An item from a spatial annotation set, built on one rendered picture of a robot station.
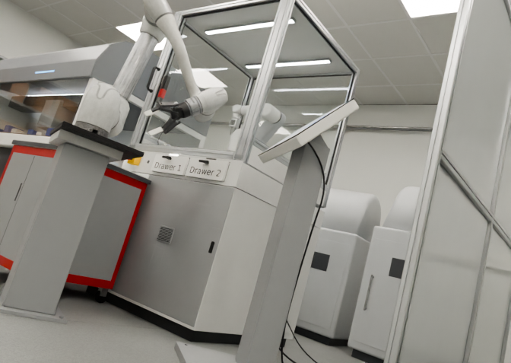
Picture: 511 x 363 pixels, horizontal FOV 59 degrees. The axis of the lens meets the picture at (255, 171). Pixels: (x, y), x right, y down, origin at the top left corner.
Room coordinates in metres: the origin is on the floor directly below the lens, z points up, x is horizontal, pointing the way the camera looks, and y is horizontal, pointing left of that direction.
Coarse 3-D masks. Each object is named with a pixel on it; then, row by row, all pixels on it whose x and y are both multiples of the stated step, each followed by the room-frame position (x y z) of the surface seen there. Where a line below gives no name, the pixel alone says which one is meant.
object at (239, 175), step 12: (144, 156) 2.87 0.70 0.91; (180, 156) 2.66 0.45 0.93; (192, 156) 2.60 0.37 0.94; (132, 168) 2.92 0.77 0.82; (144, 168) 2.85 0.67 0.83; (228, 168) 2.40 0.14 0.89; (240, 168) 2.35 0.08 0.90; (252, 168) 2.42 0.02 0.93; (192, 180) 2.57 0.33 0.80; (204, 180) 2.50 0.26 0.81; (216, 180) 2.44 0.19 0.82; (228, 180) 2.39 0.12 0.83; (240, 180) 2.37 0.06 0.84; (252, 180) 2.44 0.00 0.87; (264, 180) 2.51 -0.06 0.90; (252, 192) 2.46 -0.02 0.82; (264, 192) 2.54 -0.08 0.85; (276, 192) 2.62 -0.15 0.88; (276, 204) 2.65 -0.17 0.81
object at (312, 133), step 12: (348, 108) 1.75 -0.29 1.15; (324, 120) 1.73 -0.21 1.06; (336, 120) 1.74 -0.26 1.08; (300, 132) 1.71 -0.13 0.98; (312, 132) 1.72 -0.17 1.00; (288, 144) 1.81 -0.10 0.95; (300, 144) 1.72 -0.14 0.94; (324, 144) 1.94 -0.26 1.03; (264, 156) 2.14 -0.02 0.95; (276, 156) 2.01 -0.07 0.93
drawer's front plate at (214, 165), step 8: (192, 160) 2.56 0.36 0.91; (208, 160) 2.48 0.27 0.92; (192, 168) 2.55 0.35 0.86; (200, 168) 2.51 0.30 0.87; (208, 168) 2.47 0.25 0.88; (216, 168) 2.44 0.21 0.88; (224, 168) 2.40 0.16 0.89; (192, 176) 2.54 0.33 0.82; (200, 176) 2.50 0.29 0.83; (208, 176) 2.46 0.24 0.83; (224, 176) 2.40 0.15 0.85
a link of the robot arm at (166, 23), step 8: (160, 16) 2.09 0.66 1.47; (168, 16) 2.09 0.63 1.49; (160, 24) 2.11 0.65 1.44; (168, 24) 2.10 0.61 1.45; (176, 24) 2.13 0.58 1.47; (168, 32) 2.11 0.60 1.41; (176, 32) 2.11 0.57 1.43; (176, 40) 2.12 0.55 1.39; (176, 48) 2.14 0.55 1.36; (184, 48) 2.15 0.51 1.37; (176, 56) 2.17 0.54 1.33; (184, 56) 2.16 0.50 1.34; (184, 64) 2.19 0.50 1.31; (184, 72) 2.22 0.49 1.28; (184, 80) 2.26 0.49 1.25; (192, 80) 2.25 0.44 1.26; (192, 88) 2.27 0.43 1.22; (192, 96) 2.27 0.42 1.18; (200, 120) 2.32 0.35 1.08; (208, 120) 2.36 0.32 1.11
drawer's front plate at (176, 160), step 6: (156, 156) 2.77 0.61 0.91; (174, 156) 2.67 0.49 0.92; (162, 162) 2.72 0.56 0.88; (168, 162) 2.69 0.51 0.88; (174, 162) 2.66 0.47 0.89; (180, 162) 2.62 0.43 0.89; (186, 162) 2.60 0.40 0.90; (156, 168) 2.75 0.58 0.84; (168, 168) 2.68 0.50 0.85; (174, 168) 2.65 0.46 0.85; (180, 168) 2.61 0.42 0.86; (180, 174) 2.60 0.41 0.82
